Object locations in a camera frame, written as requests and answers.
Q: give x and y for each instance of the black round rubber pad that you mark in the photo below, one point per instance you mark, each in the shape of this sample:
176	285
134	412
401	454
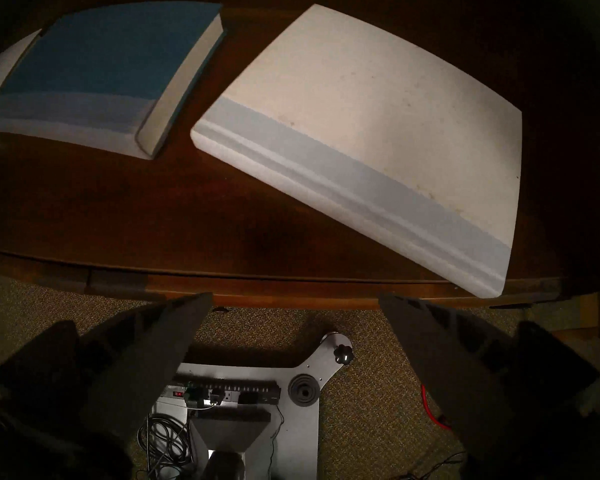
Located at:
303	390

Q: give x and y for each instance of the blue book with grey spine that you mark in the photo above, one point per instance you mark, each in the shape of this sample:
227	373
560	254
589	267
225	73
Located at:
110	69

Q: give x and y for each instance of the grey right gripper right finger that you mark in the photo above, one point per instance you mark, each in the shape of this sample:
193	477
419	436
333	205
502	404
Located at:
445	369

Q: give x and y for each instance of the white book with round emblem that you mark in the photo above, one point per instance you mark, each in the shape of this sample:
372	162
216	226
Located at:
2	74

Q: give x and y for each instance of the grey metal robot base plate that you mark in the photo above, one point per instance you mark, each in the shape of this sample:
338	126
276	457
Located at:
300	419

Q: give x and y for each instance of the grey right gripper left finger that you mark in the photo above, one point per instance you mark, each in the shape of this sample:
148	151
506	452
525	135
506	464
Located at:
145	364

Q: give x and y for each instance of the black electronics module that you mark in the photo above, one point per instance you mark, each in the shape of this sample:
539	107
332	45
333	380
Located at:
225	394

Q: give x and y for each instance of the cream book with grey spine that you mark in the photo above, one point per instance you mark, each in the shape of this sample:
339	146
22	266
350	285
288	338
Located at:
380	134

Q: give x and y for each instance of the black star knob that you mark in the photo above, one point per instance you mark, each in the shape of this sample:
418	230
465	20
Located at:
343	355

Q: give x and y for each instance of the grey robot pedestal column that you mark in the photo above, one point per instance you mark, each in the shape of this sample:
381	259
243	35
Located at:
230	444

